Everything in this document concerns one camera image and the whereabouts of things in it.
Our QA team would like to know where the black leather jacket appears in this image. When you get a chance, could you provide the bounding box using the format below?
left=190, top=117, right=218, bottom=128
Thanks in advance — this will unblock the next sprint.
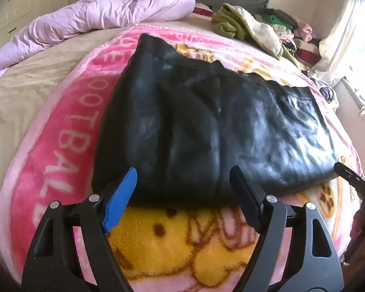
left=91, top=34, right=338, bottom=206

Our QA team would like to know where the pile of folded clothes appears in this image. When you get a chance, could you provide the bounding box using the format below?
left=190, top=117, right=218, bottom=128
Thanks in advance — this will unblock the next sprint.
left=255, top=8, right=322, bottom=73

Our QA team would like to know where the right hand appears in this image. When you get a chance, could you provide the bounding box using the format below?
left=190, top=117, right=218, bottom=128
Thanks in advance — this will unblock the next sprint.
left=342, top=201, right=365, bottom=285

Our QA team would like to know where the pink cartoon fleece blanket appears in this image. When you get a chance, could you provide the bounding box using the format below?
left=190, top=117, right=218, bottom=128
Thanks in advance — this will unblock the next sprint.
left=0, top=23, right=361, bottom=291

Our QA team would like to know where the cream curtain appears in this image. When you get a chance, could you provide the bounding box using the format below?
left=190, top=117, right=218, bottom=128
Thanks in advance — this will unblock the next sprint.
left=308, top=0, right=365, bottom=120

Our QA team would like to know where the beige bed sheet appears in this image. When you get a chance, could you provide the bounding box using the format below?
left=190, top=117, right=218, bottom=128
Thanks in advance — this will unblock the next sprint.
left=0, top=19, right=202, bottom=244

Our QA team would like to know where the green and cream blanket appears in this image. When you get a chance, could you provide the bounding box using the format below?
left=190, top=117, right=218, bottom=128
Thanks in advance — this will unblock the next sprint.
left=211, top=3, right=299, bottom=68

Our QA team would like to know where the lilac quilted duvet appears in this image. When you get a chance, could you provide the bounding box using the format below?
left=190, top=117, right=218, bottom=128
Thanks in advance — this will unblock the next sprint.
left=0, top=0, right=196, bottom=71

